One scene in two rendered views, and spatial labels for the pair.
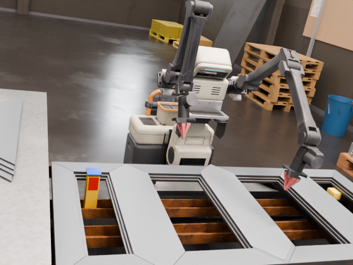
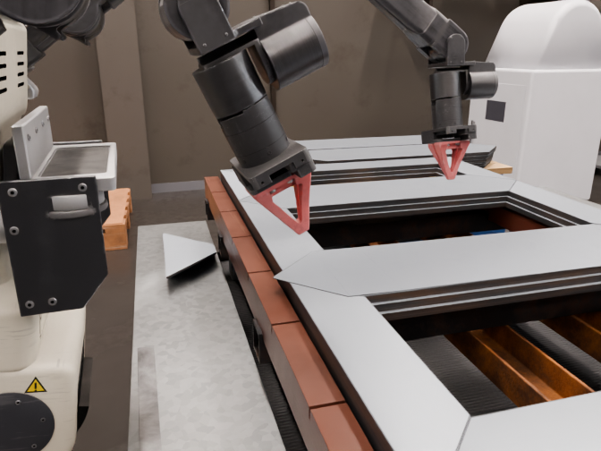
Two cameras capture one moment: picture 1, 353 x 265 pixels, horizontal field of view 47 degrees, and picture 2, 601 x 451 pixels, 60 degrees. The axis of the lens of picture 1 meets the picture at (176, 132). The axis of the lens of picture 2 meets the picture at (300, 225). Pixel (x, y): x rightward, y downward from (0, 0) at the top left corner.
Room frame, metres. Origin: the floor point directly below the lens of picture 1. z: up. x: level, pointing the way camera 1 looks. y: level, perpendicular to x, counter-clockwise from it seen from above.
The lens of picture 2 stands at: (1.81, 0.52, 1.18)
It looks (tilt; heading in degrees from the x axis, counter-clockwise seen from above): 19 degrees down; 275
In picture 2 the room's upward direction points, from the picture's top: straight up
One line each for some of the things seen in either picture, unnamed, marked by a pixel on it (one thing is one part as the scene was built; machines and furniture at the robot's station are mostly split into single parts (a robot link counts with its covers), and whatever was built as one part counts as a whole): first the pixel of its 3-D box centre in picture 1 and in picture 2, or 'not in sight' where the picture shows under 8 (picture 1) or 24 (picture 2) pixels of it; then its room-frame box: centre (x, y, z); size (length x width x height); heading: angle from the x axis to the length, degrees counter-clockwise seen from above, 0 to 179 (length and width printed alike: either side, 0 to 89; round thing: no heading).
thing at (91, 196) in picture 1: (91, 193); not in sight; (1.54, 0.31, 0.78); 0.05 x 0.05 x 0.19; 21
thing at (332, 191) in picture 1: (333, 193); not in sight; (1.97, -0.88, 0.79); 0.06 x 0.05 x 0.04; 21
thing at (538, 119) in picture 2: not in sight; (533, 107); (0.40, -3.75, 0.75); 0.77 x 0.65 x 1.51; 25
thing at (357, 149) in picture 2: not in sight; (384, 154); (1.68, -1.38, 0.82); 0.80 x 0.40 x 0.06; 21
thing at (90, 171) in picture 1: (93, 173); not in sight; (1.54, 0.31, 0.88); 0.06 x 0.06 x 0.02; 21
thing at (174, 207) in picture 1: (216, 207); not in sight; (1.76, -0.26, 0.70); 1.66 x 0.08 x 0.05; 111
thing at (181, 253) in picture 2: not in sight; (189, 251); (2.20, -0.68, 0.70); 0.39 x 0.12 x 0.04; 111
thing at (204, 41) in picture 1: (192, 43); not in sight; (10.73, 0.03, 0.20); 1.08 x 0.74 x 0.39; 23
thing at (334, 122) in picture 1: (339, 115); not in sight; (5.80, -2.28, 0.28); 0.49 x 0.44 x 0.55; 23
